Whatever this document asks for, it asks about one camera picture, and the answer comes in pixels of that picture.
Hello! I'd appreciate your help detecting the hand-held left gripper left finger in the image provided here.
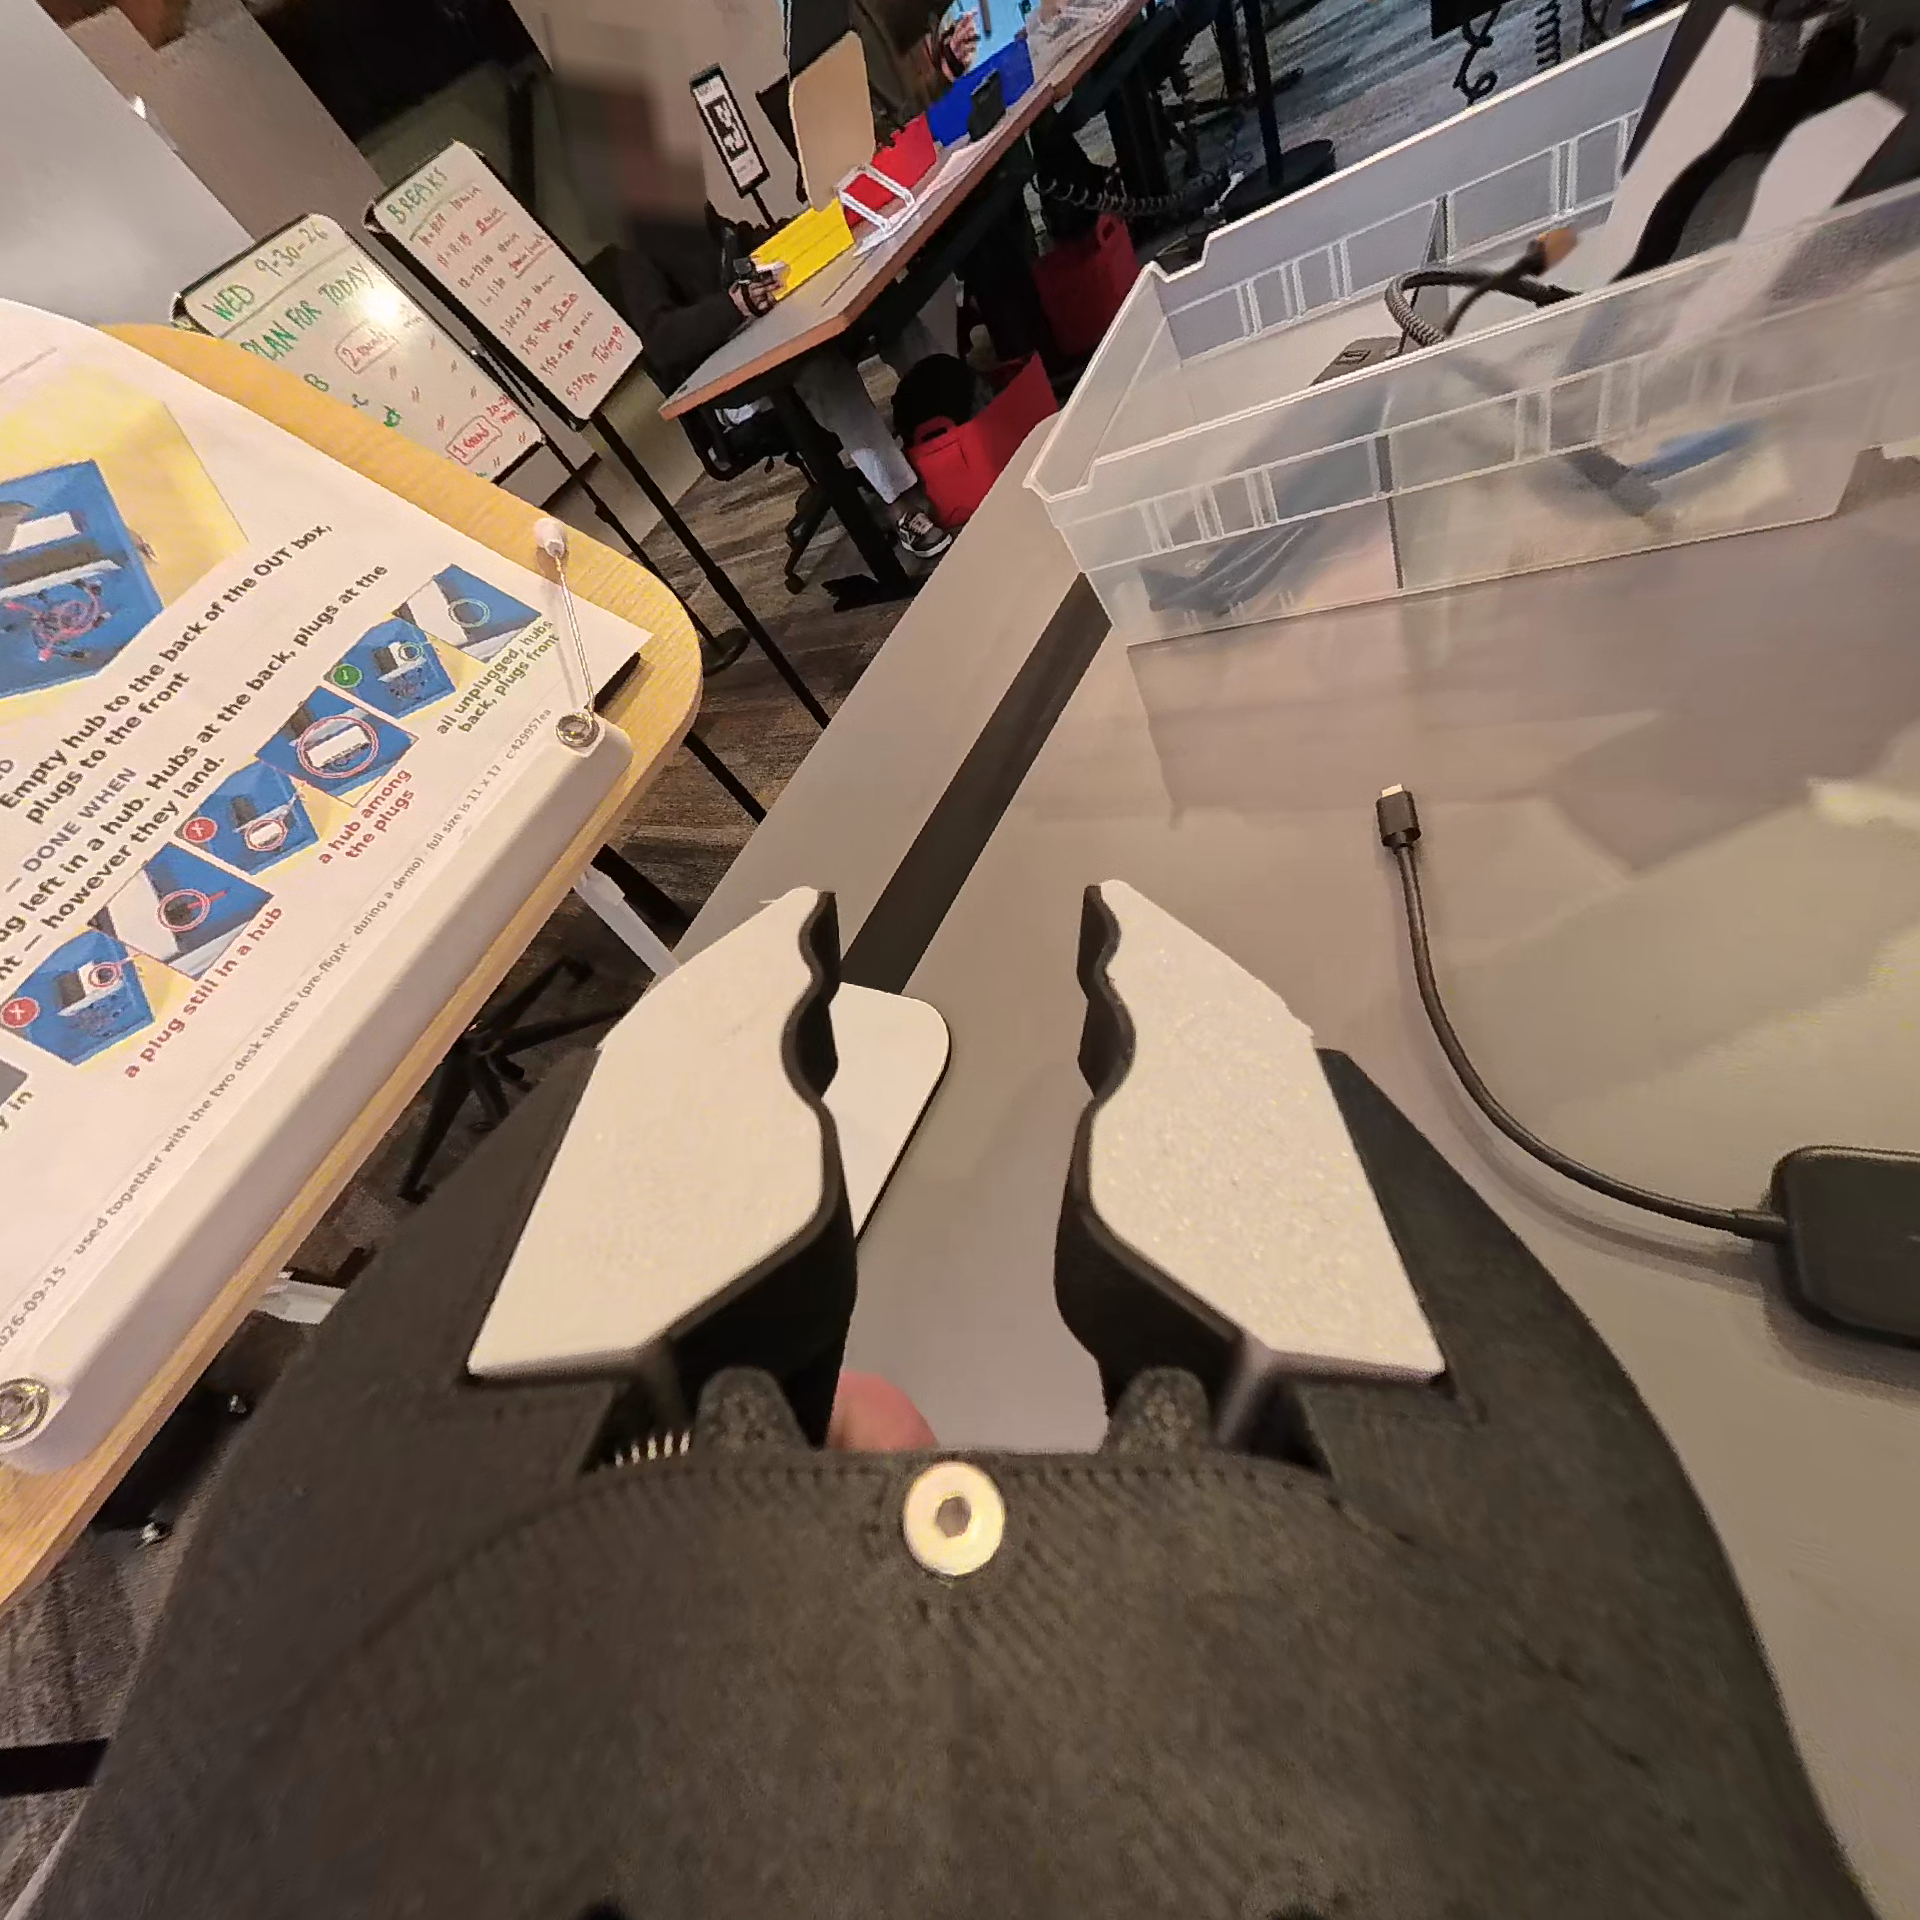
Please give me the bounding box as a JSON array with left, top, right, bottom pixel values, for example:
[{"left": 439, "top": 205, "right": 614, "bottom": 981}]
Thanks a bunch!
[{"left": 469, "top": 889, "right": 854, "bottom": 1398}]

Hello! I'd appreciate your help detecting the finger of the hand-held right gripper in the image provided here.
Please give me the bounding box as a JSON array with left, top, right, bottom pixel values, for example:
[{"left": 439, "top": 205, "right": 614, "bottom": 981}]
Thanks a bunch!
[
  {"left": 1620, "top": 0, "right": 1808, "bottom": 288},
  {"left": 1728, "top": 85, "right": 1920, "bottom": 279}
]

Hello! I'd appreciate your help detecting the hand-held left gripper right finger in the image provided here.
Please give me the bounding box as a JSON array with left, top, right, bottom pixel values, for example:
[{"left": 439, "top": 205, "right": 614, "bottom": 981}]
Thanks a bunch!
[{"left": 1058, "top": 878, "right": 1451, "bottom": 1408}]

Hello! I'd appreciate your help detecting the slim hub black cable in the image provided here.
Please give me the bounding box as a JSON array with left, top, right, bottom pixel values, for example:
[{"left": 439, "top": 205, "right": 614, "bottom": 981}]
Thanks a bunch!
[{"left": 1379, "top": 784, "right": 1797, "bottom": 1241}]

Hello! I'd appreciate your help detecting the clear plastic storage bin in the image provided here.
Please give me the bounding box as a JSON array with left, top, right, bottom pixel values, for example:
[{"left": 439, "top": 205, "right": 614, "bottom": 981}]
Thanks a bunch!
[{"left": 1030, "top": 10, "right": 1920, "bottom": 646}]

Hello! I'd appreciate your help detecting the printed instruction sheet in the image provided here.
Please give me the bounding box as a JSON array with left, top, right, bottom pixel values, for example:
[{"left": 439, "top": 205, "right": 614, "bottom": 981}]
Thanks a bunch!
[{"left": 0, "top": 300, "right": 654, "bottom": 1472}]

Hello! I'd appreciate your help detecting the small blue bin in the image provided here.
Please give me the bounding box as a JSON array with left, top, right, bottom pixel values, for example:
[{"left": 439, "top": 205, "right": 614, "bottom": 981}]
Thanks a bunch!
[{"left": 920, "top": 35, "right": 1043, "bottom": 145}]

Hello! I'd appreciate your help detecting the red bag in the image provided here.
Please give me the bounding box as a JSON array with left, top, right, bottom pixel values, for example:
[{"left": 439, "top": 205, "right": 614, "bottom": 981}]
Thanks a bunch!
[{"left": 912, "top": 356, "right": 1063, "bottom": 534}]

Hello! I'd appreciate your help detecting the long wooden workbench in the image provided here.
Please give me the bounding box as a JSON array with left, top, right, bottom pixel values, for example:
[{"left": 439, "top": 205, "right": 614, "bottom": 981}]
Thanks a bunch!
[{"left": 661, "top": 0, "right": 1156, "bottom": 422}]

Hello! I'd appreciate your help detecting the small handwritten whiteboard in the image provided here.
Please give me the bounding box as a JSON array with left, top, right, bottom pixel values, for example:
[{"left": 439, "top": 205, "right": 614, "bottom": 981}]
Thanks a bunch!
[
  {"left": 180, "top": 213, "right": 545, "bottom": 485},
  {"left": 372, "top": 141, "right": 644, "bottom": 422}
]

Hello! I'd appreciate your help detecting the yellow plastic bin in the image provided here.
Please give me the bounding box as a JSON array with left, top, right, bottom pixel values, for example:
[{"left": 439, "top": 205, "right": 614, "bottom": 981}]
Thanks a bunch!
[{"left": 744, "top": 200, "right": 860, "bottom": 294}]

